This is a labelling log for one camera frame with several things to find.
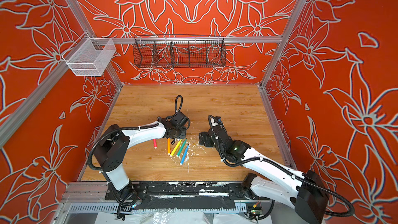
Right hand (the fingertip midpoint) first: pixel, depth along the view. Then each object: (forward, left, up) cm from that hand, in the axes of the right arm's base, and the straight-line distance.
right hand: (204, 133), depth 79 cm
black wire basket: (+51, +17, +17) cm, 56 cm away
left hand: (+6, +13, -11) cm, 18 cm away
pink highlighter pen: (-1, +29, -12) cm, 31 cm away
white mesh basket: (+40, +70, +20) cm, 83 cm away
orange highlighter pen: (-2, +21, -12) cm, 24 cm away
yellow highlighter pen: (-4, +16, -12) cm, 21 cm away
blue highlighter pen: (-7, +11, -13) cm, 18 cm away
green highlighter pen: (-3, +13, -13) cm, 19 cm away
